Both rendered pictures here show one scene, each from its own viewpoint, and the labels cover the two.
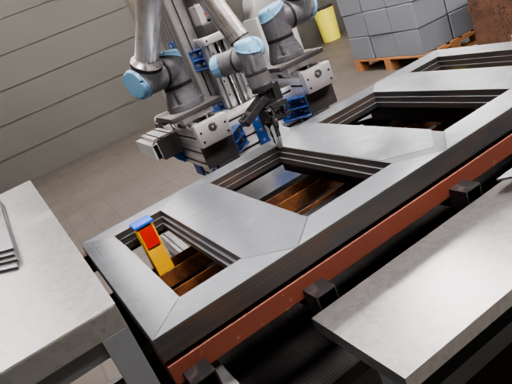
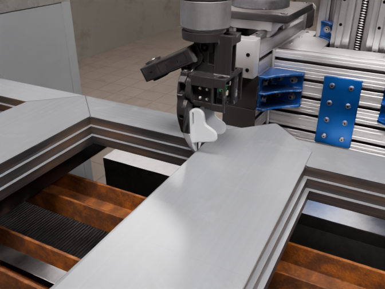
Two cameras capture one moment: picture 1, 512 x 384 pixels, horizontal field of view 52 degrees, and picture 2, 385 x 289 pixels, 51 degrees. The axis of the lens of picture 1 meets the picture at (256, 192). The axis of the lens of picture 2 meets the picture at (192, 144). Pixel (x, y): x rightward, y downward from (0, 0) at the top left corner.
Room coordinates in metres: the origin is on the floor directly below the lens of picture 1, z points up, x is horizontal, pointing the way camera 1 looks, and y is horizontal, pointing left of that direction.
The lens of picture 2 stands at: (1.25, -0.60, 1.20)
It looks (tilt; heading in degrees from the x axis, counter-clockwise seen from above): 27 degrees down; 49
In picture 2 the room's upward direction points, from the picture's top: straight up
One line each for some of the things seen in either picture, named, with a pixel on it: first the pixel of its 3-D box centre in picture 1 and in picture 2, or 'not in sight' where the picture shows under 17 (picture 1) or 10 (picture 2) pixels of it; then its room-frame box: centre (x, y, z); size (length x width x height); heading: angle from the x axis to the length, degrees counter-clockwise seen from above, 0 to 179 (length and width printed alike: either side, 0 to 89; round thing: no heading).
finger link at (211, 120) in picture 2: (277, 132); (209, 126); (1.69, -0.14, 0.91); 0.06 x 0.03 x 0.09; 112
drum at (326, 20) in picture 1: (327, 24); not in sight; (9.65, -2.33, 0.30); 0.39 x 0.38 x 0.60; 20
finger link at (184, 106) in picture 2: (273, 123); (188, 106); (1.65, -0.13, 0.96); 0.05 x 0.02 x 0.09; 22
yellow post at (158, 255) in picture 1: (156, 253); not in sight; (1.45, 0.34, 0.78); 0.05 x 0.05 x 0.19; 22
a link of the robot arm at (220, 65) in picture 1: (229, 62); not in sight; (1.76, -0.08, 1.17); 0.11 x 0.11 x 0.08; 46
